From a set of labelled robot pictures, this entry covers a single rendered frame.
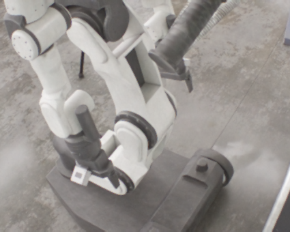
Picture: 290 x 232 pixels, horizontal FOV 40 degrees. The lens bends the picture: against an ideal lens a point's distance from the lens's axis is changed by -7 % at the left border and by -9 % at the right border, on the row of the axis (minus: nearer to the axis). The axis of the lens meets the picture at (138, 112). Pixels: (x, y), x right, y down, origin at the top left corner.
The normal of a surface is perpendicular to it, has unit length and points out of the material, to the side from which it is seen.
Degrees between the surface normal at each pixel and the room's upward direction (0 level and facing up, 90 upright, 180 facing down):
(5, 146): 0
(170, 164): 0
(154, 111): 66
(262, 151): 0
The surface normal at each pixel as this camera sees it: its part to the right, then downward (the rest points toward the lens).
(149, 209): -0.10, -0.70
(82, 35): -0.54, 0.64
